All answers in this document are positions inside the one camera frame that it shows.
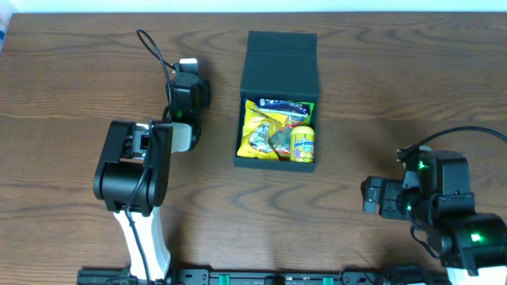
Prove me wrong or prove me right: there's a right black cable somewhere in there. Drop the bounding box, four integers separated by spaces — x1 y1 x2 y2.
417 125 507 147

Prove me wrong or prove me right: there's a dark blue chocolate bar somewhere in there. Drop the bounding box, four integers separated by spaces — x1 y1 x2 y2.
254 98 311 116

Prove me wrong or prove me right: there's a white blue object at edge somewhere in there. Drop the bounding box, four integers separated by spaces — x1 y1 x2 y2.
0 7 12 50

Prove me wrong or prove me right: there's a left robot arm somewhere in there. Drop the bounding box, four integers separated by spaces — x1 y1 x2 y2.
77 71 210 284

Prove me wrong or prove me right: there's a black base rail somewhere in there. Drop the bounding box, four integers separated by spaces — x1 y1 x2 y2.
76 268 452 285

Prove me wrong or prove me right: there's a yellow Mentos gum bottle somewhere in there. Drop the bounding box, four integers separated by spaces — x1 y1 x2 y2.
290 126 314 163

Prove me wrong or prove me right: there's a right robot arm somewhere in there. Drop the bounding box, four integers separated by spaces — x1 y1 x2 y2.
360 148 506 284

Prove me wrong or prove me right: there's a dark green box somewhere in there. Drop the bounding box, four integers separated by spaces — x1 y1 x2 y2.
235 31 320 149

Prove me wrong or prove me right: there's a yellow Hacks candy bag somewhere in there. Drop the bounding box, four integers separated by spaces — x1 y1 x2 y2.
237 100 287 161

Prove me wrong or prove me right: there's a green Haribo gummy bag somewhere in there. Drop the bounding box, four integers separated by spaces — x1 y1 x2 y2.
269 102 314 161

